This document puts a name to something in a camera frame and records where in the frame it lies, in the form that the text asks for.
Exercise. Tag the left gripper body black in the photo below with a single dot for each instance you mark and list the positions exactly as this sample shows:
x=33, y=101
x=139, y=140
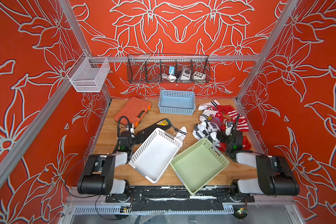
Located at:
x=137, y=140

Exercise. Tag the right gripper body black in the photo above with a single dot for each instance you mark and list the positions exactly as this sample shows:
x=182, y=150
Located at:
x=223, y=138

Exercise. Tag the white grey sport sock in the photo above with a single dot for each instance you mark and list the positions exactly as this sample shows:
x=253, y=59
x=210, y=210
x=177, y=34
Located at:
x=203, y=130

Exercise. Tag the red christmas sock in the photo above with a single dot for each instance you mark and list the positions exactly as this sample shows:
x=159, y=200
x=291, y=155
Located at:
x=228, y=110

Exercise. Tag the white sock black stripes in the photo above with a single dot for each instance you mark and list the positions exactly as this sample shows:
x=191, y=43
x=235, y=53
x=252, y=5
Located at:
x=181, y=134

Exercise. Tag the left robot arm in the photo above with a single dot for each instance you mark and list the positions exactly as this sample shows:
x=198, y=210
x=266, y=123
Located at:
x=97, y=177

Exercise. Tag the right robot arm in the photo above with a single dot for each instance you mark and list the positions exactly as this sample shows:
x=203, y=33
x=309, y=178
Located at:
x=274, y=175

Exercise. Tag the white perforated plastic basket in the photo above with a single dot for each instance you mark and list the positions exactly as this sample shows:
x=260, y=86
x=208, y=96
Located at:
x=154, y=155

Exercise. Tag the green perforated plastic basket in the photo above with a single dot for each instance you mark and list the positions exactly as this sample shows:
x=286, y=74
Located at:
x=198, y=165

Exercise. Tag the blue perforated plastic basket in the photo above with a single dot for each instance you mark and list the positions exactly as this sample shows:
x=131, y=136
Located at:
x=177, y=102

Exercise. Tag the purple sock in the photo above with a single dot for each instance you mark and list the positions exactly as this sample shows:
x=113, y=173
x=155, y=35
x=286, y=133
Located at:
x=215, y=123

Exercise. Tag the red white striped sock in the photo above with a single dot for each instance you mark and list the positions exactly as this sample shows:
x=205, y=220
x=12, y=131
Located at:
x=242, y=121

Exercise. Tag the black case yellow label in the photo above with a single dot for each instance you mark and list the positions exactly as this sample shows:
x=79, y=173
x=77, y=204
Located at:
x=162, y=124

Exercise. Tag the orange plastic tool case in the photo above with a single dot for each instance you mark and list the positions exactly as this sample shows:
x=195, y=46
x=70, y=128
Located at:
x=135, y=109

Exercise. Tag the white striped sock at back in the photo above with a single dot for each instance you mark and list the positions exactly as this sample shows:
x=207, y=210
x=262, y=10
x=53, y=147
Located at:
x=212, y=105

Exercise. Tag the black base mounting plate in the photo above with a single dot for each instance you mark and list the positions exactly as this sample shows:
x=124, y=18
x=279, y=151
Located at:
x=177, y=198

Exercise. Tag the white round socket adapter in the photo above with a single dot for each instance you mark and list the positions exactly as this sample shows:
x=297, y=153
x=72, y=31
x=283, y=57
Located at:
x=185, y=74

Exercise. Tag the blue white charger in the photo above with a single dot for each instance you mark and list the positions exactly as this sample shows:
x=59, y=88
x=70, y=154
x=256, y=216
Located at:
x=171, y=71

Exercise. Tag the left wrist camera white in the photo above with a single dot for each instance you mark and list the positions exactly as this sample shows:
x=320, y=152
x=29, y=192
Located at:
x=130, y=128

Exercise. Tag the ratchet wrench green handle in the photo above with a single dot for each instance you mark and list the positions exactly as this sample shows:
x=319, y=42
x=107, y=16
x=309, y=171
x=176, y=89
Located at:
x=174, y=128

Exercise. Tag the black wire wall basket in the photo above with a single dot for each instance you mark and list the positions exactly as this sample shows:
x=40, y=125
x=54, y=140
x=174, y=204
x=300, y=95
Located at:
x=153, y=68

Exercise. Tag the white wire mesh basket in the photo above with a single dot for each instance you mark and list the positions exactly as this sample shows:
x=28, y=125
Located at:
x=88, y=76

